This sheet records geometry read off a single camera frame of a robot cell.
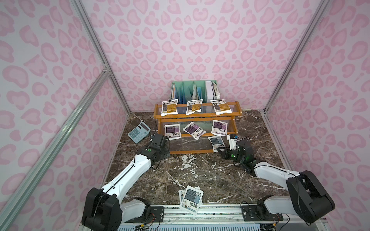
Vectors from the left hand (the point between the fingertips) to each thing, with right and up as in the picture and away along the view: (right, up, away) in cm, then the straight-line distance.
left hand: (165, 149), depth 85 cm
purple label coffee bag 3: (+32, +13, +3) cm, 35 cm away
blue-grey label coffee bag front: (+15, -25, -9) cm, 31 cm away
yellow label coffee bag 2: (+16, +25, -5) cm, 31 cm away
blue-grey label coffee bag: (+33, +3, +13) cm, 36 cm away
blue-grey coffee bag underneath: (+10, -23, -5) cm, 25 cm away
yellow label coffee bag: (+32, +25, -4) cm, 40 cm away
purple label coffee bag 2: (+18, +11, +1) cm, 21 cm away
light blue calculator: (-22, +9, +19) cm, 31 cm away
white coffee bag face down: (+3, +24, -5) cm, 25 cm away
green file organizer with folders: (+26, +38, +13) cm, 47 cm away
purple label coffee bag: (+4, +11, +2) cm, 12 cm away
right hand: (+30, 0, +2) cm, 30 cm away
